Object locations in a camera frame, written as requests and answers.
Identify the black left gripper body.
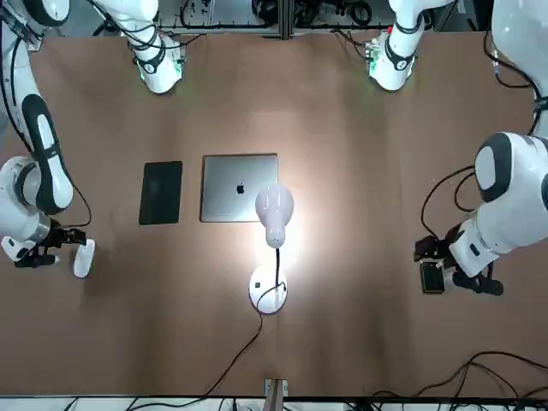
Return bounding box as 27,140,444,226
433,233,462,275

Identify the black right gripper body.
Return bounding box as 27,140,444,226
40,221,66,259

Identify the white mouse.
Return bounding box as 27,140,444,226
72,238,98,279

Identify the small black object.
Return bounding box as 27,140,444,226
420,259,446,295

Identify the white desk lamp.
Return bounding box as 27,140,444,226
247,182,297,316

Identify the black mouse pad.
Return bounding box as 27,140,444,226
138,160,184,226

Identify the silver laptop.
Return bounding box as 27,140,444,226
200,153,279,223

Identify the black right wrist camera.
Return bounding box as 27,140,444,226
15,252,62,269

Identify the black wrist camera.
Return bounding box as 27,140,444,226
15,252,62,269
452,271,504,297

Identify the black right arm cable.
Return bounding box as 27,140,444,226
53,182,92,229

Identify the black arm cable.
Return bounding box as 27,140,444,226
421,165,479,241
53,182,92,229

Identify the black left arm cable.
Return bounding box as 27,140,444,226
421,165,479,241

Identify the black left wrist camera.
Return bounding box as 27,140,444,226
452,271,504,297

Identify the black table cable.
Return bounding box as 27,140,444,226
370,361,548,402
417,350,548,397

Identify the black lamp power cable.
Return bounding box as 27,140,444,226
204,280,290,397

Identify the aluminium post with bracket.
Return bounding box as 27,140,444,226
264,378,289,411

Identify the aluminium frame post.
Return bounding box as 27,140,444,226
280,0,295,40

